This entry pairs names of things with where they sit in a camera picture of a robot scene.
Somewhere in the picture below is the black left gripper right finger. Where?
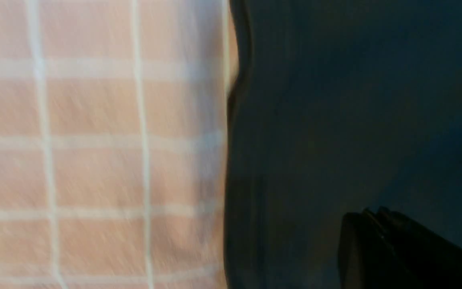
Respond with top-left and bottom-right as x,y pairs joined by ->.
363,207 -> 462,289

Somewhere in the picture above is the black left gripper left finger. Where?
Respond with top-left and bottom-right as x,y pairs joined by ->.
338,213 -> 420,289

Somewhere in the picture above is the dark gray long-sleeved shirt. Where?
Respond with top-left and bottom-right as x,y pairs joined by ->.
224,0 -> 462,289

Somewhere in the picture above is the pink checkered tablecloth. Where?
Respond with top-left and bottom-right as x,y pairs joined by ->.
0,0 -> 236,289

